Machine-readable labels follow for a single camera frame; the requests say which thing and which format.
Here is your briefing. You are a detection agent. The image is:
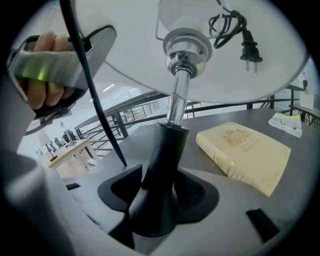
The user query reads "yellow and white pamphlet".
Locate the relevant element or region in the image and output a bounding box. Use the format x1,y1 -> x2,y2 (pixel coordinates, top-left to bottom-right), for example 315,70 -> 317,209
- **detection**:
268,112 -> 303,139

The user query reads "small brass base lamp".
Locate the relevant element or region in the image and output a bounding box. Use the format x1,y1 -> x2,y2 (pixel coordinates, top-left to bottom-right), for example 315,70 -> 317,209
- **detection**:
37,129 -> 58,162

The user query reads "white-shaded black table lamp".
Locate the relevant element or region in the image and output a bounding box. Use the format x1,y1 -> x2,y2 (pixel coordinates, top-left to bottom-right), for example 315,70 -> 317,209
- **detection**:
59,0 -> 311,238

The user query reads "person's left hand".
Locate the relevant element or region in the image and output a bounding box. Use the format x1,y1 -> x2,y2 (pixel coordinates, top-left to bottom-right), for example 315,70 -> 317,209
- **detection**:
16,30 -> 75,111

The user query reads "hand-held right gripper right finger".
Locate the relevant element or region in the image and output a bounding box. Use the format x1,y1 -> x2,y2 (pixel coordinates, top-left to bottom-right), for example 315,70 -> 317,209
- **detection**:
149,167 -> 301,256

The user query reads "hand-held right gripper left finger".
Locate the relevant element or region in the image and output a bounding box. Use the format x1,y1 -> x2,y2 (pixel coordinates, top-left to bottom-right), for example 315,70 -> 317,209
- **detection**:
60,163 -> 144,251

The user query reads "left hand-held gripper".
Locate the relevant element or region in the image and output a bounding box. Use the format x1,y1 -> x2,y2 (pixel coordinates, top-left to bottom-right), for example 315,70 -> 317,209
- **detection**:
6,24 -> 118,121

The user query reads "light wooden table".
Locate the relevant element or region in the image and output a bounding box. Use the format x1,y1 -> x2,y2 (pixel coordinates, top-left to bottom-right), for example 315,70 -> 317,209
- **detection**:
41,138 -> 94,171

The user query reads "cream hardcover book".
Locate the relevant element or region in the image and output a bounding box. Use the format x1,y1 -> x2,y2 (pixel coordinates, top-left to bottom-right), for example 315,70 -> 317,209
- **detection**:
195,121 -> 292,198

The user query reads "curved black metal railing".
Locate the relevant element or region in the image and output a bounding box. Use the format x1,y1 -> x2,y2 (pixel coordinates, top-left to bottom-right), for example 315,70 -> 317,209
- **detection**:
74,91 -> 301,151

